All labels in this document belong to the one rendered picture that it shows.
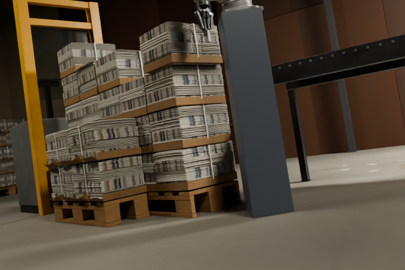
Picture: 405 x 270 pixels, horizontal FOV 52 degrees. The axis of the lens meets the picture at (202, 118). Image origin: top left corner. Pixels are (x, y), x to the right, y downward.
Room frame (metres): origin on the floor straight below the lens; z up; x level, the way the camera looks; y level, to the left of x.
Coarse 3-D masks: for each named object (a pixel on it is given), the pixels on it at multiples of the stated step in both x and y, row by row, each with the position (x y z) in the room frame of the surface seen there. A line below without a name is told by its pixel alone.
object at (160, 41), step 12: (168, 24) 2.22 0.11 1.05; (180, 24) 2.27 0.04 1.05; (144, 36) 2.39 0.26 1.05; (156, 36) 2.30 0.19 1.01; (168, 36) 2.21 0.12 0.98; (180, 36) 2.26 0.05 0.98; (144, 48) 2.39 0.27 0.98; (156, 48) 2.30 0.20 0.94; (168, 48) 2.22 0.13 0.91; (180, 48) 2.25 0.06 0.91; (192, 48) 2.31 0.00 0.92; (144, 60) 2.40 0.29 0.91
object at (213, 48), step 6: (198, 30) 2.36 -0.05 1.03; (210, 30) 2.42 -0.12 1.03; (216, 30) 2.45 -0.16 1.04; (210, 36) 2.41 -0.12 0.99; (216, 36) 2.44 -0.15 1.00; (204, 42) 2.37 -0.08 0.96; (210, 42) 2.40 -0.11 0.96; (216, 42) 2.43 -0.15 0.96; (204, 48) 2.37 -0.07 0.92; (210, 48) 2.39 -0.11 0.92; (216, 48) 2.43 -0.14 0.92; (204, 54) 2.36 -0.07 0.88; (210, 54) 2.40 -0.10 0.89; (216, 54) 2.43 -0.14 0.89
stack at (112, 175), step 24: (120, 120) 2.46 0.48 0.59; (48, 144) 2.89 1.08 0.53; (72, 144) 2.59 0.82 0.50; (96, 144) 2.36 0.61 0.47; (120, 144) 2.45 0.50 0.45; (72, 168) 2.61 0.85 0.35; (96, 168) 2.38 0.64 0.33; (120, 168) 2.44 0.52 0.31; (72, 192) 2.66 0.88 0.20; (96, 192) 2.40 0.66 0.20; (72, 216) 2.85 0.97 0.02; (96, 216) 2.43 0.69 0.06; (120, 216) 2.41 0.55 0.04; (144, 216) 2.51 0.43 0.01
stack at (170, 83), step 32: (96, 96) 2.90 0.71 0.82; (128, 96) 2.59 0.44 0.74; (160, 96) 2.34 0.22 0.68; (160, 128) 2.38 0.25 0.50; (192, 128) 2.30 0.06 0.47; (224, 128) 2.46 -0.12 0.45; (160, 160) 2.41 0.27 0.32; (192, 160) 2.28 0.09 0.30; (224, 160) 2.43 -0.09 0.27; (160, 192) 2.48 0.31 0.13; (192, 192) 2.25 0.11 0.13; (224, 192) 2.55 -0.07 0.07
